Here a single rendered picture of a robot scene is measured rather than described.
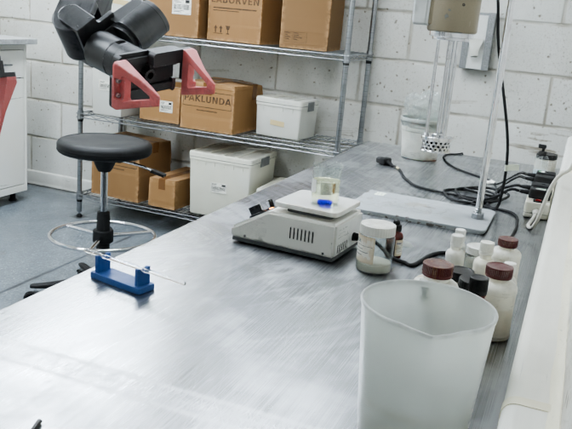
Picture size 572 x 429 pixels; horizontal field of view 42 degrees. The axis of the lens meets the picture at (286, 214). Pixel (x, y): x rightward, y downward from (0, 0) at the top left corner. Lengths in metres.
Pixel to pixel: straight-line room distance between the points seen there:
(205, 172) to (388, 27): 1.13
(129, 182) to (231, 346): 3.05
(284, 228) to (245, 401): 0.52
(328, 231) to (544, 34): 2.51
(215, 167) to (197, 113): 0.27
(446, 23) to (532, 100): 2.10
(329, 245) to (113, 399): 0.55
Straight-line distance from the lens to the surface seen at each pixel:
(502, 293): 1.03
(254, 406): 0.81
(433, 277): 0.97
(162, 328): 0.98
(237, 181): 3.64
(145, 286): 1.09
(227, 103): 3.59
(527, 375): 0.72
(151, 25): 1.16
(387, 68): 3.74
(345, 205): 1.30
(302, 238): 1.27
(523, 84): 3.64
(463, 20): 1.58
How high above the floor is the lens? 1.15
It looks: 15 degrees down
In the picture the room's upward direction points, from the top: 5 degrees clockwise
